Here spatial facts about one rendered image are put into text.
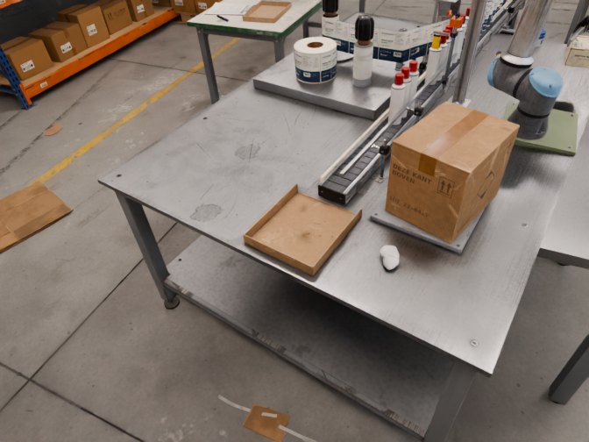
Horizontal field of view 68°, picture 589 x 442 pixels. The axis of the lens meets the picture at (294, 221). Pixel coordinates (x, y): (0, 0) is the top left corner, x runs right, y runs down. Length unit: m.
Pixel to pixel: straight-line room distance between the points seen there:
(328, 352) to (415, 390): 0.36
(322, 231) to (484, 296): 0.51
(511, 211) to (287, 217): 0.73
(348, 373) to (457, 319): 0.68
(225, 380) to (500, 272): 1.26
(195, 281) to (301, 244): 0.89
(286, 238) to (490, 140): 0.66
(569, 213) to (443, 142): 0.53
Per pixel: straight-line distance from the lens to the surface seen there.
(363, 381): 1.80
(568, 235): 1.58
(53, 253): 2.97
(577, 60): 2.33
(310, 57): 2.12
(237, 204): 1.55
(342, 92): 2.09
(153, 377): 2.19
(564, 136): 2.01
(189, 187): 1.68
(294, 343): 1.88
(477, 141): 1.35
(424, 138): 1.33
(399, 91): 1.77
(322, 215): 1.47
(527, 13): 1.85
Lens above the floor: 1.82
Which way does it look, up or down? 43 degrees down
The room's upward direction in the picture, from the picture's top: 5 degrees counter-clockwise
